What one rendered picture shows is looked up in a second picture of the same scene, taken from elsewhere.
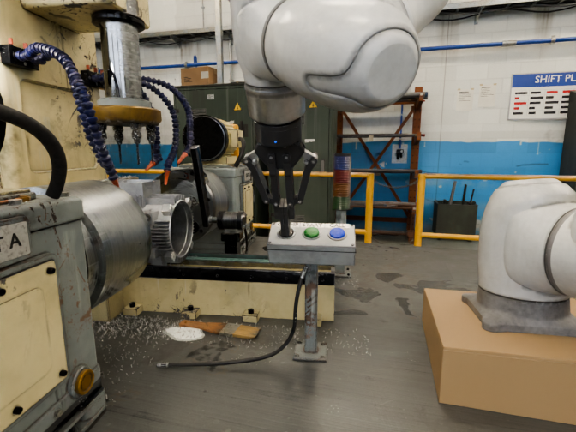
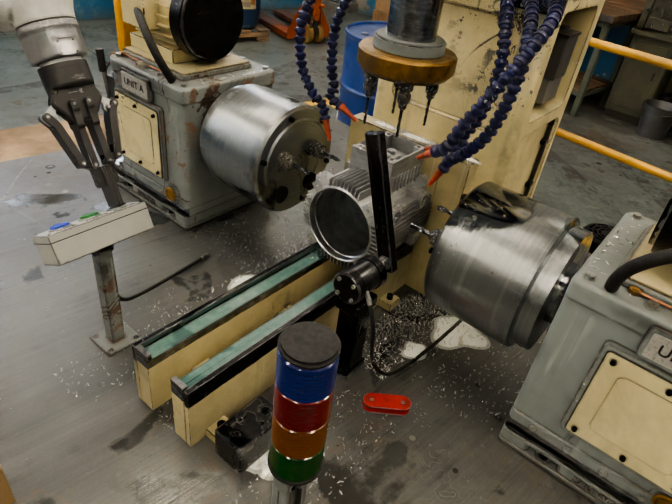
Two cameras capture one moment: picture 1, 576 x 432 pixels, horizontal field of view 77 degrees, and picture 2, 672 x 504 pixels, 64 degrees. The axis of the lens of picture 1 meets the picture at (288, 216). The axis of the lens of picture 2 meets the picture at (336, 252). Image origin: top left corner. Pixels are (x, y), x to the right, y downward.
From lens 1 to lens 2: 153 cm
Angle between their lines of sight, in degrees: 106
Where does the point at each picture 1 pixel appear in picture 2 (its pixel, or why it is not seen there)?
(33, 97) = not seen: hidden behind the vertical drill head
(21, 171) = (381, 90)
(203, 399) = (142, 262)
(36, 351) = (147, 147)
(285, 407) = (82, 288)
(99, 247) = (206, 138)
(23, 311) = (142, 123)
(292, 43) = not seen: outside the picture
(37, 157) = not seen: hidden behind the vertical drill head
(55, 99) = (456, 21)
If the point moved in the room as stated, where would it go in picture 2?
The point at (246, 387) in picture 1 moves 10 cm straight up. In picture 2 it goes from (127, 282) to (121, 244)
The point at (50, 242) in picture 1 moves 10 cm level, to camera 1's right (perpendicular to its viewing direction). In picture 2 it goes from (164, 104) to (128, 115)
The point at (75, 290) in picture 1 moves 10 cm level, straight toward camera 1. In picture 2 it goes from (176, 144) to (132, 139)
